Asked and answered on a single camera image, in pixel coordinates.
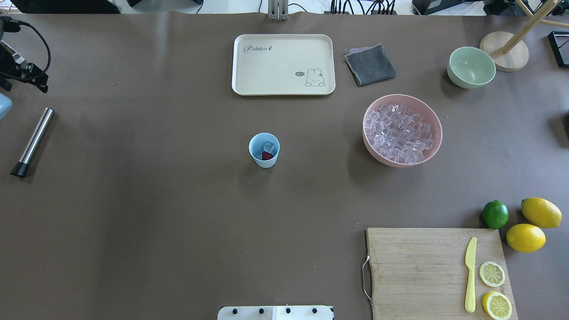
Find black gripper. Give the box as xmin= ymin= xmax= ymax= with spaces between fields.
xmin=0 ymin=18 xmax=49 ymax=93

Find steel muddler with black tip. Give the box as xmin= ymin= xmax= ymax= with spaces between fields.
xmin=10 ymin=108 xmax=54 ymax=178

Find blue plastic cup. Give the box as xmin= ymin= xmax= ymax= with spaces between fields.
xmin=248 ymin=133 xmax=280 ymax=168

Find red strawberry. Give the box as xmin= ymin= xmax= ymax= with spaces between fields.
xmin=261 ymin=151 xmax=274 ymax=161

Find clear ice cubes pile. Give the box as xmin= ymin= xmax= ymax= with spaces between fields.
xmin=363 ymin=104 xmax=435 ymax=164

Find cream serving tray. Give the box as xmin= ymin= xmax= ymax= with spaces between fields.
xmin=232 ymin=34 xmax=336 ymax=96

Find grey folded cloth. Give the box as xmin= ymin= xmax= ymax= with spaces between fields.
xmin=344 ymin=43 xmax=397 ymax=87

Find pink bowl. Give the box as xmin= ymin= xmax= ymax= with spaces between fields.
xmin=362 ymin=94 xmax=442 ymax=168

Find green bowl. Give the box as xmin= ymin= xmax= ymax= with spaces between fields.
xmin=447 ymin=47 xmax=496 ymax=89

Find wooden glass stand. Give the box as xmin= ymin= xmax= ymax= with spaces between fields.
xmin=480 ymin=0 xmax=568 ymax=72

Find green lime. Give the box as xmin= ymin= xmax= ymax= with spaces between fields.
xmin=481 ymin=200 xmax=509 ymax=229

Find yellow plastic knife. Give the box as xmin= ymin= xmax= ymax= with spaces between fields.
xmin=464 ymin=237 xmax=477 ymax=313

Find lemon half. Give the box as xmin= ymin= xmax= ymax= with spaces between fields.
xmin=482 ymin=291 xmax=513 ymax=320
xmin=478 ymin=261 xmax=506 ymax=288

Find yellow lemon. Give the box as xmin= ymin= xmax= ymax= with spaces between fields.
xmin=521 ymin=198 xmax=562 ymax=228
xmin=506 ymin=224 xmax=546 ymax=253

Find aluminium frame post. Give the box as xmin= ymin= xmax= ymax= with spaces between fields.
xmin=268 ymin=0 xmax=289 ymax=21

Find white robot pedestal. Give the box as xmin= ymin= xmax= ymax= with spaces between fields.
xmin=217 ymin=304 xmax=335 ymax=320

